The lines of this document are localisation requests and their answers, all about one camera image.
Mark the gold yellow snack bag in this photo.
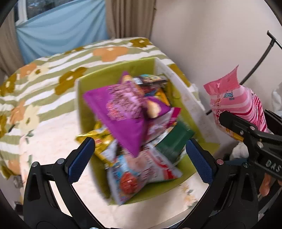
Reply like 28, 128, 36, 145
75, 120, 118, 167

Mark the dark green snack packet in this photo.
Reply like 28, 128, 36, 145
155, 120, 194, 164

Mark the blue red snack bag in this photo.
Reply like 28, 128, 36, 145
107, 144, 183, 205

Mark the grey cartoon girl snack bag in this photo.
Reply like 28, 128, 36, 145
144, 107, 181, 143

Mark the pink striped snack bag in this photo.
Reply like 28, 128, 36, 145
204, 67, 268, 142

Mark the purple snack bag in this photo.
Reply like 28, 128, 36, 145
83, 72, 171, 157

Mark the green cardboard box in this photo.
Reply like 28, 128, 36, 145
75, 58, 219, 204

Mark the yellow brown chip bag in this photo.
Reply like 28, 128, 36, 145
154, 88, 171, 106

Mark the dark brown snack bag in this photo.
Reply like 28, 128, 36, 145
133, 74, 167, 94

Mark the person right hand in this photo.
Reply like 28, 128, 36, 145
259, 173, 274, 197

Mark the cream floral table cloth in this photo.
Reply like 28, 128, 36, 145
22, 111, 207, 228

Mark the green striped floral blanket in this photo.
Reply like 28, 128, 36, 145
1, 37, 198, 178

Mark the left beige curtain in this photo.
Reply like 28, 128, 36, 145
1, 8, 24, 80

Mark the beige curtain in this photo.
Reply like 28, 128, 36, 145
1, 8, 24, 80
106, 0, 156, 38

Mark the blue cloth under window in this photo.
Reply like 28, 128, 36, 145
15, 1, 109, 64

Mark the right beige curtain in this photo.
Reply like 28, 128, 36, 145
106, 0, 156, 38

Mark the window with white frame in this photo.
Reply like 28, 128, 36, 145
14, 0, 72, 26

